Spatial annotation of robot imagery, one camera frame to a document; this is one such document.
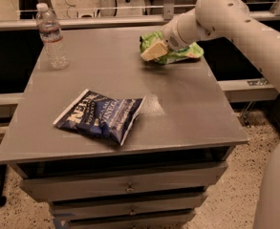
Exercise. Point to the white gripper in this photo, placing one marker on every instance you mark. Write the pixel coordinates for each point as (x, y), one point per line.
(172, 38)

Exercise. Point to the green rice chip bag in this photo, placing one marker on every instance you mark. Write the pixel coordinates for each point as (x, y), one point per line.
(193, 51)

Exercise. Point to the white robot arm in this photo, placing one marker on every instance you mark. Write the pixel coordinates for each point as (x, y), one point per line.
(267, 214)

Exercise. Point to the blue kettle chip bag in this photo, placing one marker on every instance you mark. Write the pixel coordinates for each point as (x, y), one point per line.
(94, 114)

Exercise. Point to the grey drawer cabinet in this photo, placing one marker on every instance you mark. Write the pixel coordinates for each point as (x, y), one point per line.
(114, 142)

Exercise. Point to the clear plastic water bottle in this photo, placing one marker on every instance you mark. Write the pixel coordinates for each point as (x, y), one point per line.
(51, 36)

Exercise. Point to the bottom grey drawer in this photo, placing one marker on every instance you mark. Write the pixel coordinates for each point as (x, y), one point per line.
(129, 222)

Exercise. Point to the grey drawer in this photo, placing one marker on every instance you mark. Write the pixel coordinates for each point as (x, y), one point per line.
(128, 206)
(125, 182)
(129, 222)

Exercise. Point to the top grey drawer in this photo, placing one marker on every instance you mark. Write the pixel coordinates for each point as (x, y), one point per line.
(125, 182)

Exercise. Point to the middle grey drawer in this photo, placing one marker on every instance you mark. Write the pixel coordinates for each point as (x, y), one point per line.
(128, 206)

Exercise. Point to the black stand leg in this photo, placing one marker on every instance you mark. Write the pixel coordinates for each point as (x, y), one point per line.
(3, 170)

